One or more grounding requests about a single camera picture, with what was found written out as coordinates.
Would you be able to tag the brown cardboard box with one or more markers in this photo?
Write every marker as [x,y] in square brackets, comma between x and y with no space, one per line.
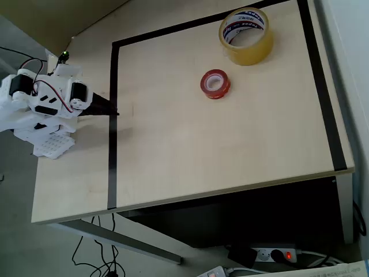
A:
[52,20]

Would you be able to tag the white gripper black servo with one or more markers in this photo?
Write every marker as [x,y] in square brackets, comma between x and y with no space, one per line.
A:
[99,106]

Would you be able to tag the white printed paper sheet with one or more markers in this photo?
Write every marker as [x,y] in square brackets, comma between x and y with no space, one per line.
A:
[323,269]

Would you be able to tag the large yellow tape roll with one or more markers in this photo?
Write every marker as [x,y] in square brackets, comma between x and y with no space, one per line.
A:
[253,49]

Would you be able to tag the white perforated arm base plate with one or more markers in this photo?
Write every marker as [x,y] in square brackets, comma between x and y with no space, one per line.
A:
[53,147]

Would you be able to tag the black round plug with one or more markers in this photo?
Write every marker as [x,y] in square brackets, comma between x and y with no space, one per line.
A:
[276,255]

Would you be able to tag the red tape roll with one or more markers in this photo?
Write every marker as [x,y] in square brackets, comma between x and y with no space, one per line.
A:
[215,83]

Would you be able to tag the grey slanted table leg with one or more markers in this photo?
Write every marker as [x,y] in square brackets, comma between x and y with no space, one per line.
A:
[121,238]

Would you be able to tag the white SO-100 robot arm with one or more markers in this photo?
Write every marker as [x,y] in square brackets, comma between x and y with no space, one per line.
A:
[17,121]

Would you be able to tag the white power strip orange light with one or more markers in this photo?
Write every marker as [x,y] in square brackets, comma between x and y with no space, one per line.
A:
[213,272]

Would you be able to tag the white upright table leg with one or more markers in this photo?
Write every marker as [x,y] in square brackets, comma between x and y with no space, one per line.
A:
[346,207]

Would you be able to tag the white power strip red switch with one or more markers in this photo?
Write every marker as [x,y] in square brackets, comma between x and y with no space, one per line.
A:
[263,255]

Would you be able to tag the long black tape strip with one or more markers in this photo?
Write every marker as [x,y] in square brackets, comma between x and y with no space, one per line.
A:
[184,26]
[113,158]
[323,95]

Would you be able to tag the black power adapter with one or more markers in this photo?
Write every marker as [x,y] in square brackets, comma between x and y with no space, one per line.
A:
[240,255]

